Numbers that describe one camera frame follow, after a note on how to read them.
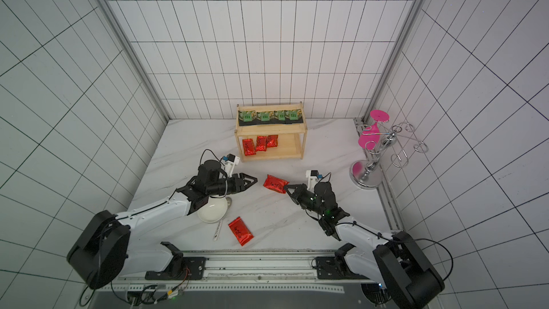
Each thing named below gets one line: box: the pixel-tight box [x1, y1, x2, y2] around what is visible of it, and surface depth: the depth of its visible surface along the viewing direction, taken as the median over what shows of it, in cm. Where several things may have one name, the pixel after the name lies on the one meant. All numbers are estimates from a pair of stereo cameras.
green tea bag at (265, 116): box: [255, 110, 275, 122], surface depth 94 cm
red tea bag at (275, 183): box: [263, 174, 290, 194], surface depth 83 cm
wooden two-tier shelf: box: [234, 101, 308, 163], surface depth 100 cm
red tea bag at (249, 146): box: [242, 138, 257, 156], surface depth 106 cm
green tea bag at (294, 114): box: [289, 110, 299, 121], surface depth 94 cm
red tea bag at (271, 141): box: [265, 134, 279, 149], surface depth 106 cm
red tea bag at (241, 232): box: [228, 216, 255, 247], surface depth 82 cm
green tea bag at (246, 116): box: [238, 110, 257, 123], surface depth 94 cm
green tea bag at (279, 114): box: [273, 110, 287, 121], surface depth 95 cm
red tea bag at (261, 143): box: [255, 135, 269, 152], surface depth 106 cm
